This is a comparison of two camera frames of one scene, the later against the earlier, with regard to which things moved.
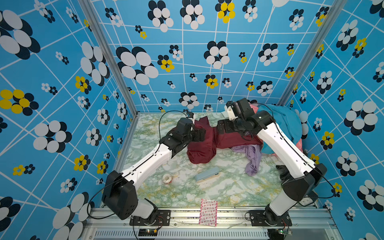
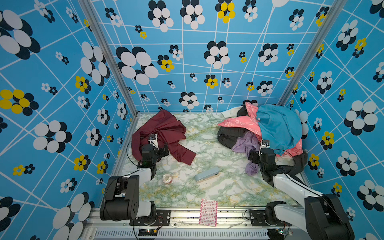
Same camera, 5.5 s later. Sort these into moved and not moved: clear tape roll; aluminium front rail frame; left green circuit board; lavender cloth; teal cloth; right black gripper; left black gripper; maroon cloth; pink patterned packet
Moved: left black gripper; maroon cloth; right black gripper
Not moved: lavender cloth; aluminium front rail frame; pink patterned packet; left green circuit board; teal cloth; clear tape roll
